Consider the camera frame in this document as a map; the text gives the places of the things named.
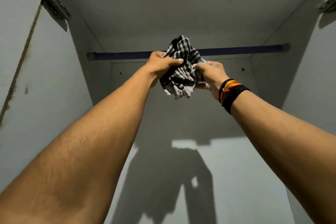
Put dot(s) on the black braided wristband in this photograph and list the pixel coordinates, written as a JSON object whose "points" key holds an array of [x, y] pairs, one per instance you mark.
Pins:
{"points": [[232, 95]]}

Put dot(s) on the person's right hand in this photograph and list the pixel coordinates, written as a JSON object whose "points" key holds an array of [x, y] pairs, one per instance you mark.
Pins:
{"points": [[214, 74]]}

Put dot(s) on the grey rod end socket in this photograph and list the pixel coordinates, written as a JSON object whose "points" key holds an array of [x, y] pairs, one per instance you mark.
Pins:
{"points": [[286, 47], [90, 56]]}

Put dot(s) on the black white checkered cloth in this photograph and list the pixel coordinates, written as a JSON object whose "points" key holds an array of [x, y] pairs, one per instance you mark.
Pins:
{"points": [[181, 69]]}

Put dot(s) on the person's left thumb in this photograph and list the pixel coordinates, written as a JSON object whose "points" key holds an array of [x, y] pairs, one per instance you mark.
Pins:
{"points": [[172, 62]]}

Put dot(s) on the person's right forearm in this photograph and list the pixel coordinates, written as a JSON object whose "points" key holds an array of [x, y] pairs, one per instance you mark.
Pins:
{"points": [[286, 142]]}

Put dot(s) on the grey wardrobe cabinet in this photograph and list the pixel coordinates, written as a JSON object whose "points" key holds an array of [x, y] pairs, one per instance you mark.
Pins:
{"points": [[168, 21]]}

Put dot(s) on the person's left hand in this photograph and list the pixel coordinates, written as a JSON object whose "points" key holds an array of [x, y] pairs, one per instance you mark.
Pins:
{"points": [[157, 65]]}

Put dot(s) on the dark blue closet rod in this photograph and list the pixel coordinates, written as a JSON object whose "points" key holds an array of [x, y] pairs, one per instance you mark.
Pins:
{"points": [[236, 50]]}

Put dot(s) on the person's left forearm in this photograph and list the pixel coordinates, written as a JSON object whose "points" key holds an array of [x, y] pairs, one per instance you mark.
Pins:
{"points": [[76, 150]]}

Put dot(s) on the person's right thumb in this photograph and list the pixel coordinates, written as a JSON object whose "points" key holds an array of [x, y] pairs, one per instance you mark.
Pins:
{"points": [[199, 67]]}

